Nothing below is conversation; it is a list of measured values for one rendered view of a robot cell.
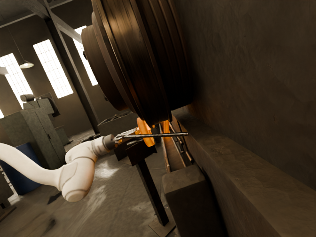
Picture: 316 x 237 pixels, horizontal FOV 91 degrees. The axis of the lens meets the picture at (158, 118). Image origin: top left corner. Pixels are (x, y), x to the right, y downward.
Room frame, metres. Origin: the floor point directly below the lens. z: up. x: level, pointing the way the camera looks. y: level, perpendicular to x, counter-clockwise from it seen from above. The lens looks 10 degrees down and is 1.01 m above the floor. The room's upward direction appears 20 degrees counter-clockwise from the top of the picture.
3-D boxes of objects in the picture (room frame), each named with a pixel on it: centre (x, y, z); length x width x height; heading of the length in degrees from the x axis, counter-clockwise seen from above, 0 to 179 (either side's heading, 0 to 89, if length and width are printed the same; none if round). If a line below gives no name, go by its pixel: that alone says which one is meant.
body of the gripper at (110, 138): (0.77, 0.24, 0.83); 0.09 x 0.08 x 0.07; 89
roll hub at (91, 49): (0.57, 0.10, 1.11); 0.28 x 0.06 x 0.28; 179
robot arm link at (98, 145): (0.77, 0.31, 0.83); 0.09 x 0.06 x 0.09; 179
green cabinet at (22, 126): (3.52, 2.67, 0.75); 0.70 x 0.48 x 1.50; 179
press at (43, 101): (7.27, 4.79, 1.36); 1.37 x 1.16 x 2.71; 79
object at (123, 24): (0.57, 0.00, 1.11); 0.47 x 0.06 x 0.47; 179
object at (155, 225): (1.10, 0.24, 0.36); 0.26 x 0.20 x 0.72; 34
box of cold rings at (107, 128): (3.33, 0.63, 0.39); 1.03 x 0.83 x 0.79; 93
